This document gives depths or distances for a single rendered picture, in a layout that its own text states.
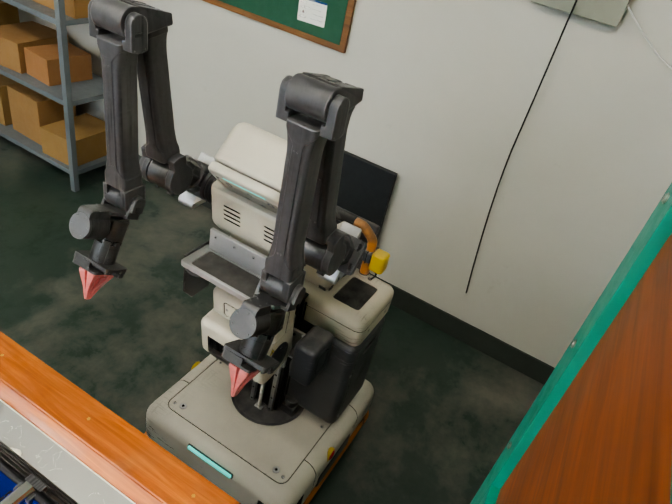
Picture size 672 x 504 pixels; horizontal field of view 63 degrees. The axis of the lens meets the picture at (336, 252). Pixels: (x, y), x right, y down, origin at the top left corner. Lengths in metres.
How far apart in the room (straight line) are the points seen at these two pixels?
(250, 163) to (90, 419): 0.70
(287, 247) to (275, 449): 1.09
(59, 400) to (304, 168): 0.86
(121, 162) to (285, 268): 0.43
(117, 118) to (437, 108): 1.67
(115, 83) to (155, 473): 0.82
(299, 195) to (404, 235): 1.93
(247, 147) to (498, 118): 1.46
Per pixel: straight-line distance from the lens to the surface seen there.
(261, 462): 1.94
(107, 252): 1.31
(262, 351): 1.11
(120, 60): 1.15
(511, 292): 2.79
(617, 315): 0.63
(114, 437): 1.40
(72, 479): 1.39
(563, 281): 2.70
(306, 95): 0.87
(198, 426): 2.01
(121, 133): 1.20
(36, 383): 1.53
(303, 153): 0.90
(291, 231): 0.98
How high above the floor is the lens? 1.90
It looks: 35 degrees down
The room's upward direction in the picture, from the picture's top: 14 degrees clockwise
